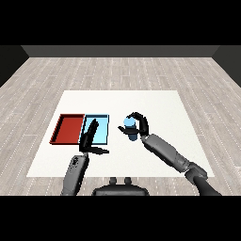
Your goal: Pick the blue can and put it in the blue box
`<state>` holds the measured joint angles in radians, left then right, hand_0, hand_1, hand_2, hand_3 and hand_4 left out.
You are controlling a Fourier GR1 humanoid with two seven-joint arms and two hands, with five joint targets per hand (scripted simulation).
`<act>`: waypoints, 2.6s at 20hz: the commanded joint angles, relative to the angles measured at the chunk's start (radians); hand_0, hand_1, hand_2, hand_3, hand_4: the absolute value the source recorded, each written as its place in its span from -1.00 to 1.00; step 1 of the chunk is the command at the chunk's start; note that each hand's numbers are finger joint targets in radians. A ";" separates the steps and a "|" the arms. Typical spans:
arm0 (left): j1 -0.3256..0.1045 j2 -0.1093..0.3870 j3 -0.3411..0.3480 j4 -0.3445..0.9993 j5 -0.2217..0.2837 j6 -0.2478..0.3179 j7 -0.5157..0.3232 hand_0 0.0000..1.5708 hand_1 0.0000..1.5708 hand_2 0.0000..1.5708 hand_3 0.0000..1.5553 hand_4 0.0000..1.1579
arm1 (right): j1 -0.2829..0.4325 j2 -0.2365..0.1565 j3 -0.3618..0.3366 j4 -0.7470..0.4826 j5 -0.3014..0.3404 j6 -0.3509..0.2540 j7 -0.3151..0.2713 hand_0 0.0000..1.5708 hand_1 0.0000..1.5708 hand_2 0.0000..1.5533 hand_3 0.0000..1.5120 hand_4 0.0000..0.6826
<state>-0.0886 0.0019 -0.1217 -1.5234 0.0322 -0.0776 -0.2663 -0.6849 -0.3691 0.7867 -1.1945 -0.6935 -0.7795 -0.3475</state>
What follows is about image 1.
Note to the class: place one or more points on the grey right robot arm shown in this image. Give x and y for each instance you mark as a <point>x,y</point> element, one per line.
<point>175,160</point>

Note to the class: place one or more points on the dark grey robot body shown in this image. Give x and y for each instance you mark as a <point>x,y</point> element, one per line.
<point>120,188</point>

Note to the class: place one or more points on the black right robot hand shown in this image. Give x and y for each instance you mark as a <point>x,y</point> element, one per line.
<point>142,125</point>

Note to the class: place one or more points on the red shallow open box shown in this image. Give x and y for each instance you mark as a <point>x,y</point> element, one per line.
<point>68,128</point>

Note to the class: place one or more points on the small blue can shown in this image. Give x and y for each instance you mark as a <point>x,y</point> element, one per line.
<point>130,123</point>

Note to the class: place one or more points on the light blue shallow open box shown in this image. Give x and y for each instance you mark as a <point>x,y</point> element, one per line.
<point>101,128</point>

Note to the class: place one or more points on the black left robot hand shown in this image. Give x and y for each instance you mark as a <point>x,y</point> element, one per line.
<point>85,140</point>

